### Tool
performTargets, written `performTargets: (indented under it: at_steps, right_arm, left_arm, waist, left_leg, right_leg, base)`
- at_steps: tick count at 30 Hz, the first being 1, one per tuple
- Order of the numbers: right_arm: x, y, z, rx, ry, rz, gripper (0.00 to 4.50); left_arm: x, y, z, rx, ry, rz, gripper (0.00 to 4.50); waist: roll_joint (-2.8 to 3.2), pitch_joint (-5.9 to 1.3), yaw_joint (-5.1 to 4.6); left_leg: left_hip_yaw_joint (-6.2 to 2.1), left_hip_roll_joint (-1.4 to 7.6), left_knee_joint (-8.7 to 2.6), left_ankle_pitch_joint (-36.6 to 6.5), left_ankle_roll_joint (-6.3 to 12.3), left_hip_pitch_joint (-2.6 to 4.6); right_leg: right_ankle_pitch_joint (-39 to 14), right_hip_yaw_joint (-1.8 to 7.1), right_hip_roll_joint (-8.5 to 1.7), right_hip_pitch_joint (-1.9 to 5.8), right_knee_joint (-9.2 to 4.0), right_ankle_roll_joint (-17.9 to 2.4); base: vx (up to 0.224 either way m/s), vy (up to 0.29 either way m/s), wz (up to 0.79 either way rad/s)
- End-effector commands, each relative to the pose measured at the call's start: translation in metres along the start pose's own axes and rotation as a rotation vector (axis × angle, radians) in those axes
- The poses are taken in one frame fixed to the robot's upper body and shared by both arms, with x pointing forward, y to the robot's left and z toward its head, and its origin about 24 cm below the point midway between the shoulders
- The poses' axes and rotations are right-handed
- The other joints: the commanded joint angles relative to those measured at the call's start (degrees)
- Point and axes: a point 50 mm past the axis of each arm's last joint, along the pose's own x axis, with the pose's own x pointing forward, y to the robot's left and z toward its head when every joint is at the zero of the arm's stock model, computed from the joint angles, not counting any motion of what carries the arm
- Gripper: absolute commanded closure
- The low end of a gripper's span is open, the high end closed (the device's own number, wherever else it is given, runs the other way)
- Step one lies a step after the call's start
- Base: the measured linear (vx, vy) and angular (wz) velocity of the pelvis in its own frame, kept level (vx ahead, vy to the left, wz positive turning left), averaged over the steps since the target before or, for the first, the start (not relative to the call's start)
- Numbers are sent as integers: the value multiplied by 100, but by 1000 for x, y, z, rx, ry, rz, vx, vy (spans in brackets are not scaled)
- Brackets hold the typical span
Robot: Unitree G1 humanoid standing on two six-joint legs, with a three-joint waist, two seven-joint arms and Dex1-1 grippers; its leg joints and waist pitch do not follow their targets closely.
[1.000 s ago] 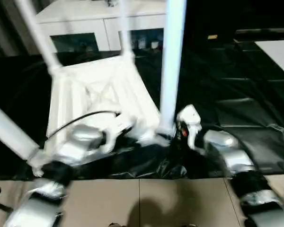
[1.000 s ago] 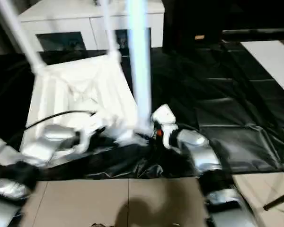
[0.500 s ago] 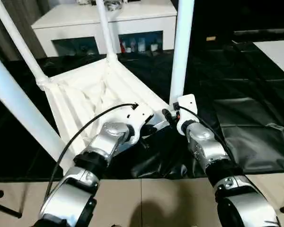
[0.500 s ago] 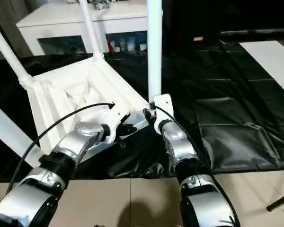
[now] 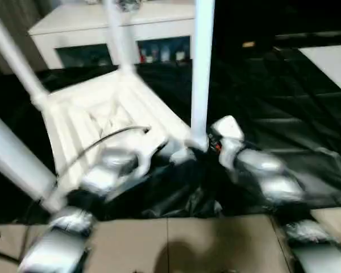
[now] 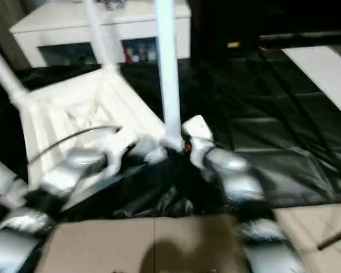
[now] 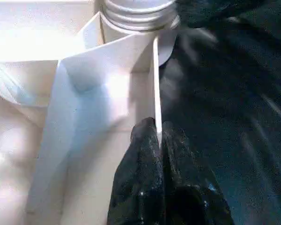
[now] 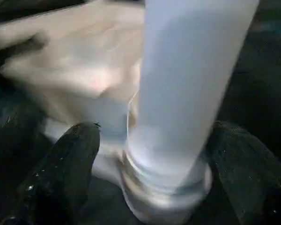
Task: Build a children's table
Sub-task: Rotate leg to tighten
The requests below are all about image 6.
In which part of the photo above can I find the white plastic table leg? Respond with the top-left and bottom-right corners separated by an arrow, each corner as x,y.
84,0 -> 122,79
0,152 -> 28,208
155,0 -> 184,151
0,36 -> 31,107

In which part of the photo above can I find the white plastic table top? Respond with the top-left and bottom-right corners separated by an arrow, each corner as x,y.
18,67 -> 177,211

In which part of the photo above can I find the black work mat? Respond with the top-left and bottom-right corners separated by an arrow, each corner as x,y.
0,52 -> 341,222

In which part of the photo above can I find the white sideboard cabinet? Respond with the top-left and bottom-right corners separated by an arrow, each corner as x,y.
9,0 -> 192,69

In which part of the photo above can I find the dark clutter on cabinet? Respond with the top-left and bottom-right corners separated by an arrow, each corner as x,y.
103,0 -> 127,10

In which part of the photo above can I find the grey curtain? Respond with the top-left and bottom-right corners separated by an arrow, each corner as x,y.
0,0 -> 29,68

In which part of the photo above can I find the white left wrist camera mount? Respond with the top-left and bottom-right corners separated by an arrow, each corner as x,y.
105,133 -> 140,177

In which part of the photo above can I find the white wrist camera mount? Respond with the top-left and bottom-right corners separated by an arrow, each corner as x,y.
181,115 -> 215,168
105,133 -> 140,177

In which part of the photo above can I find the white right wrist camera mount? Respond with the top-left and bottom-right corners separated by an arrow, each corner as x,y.
181,115 -> 215,168

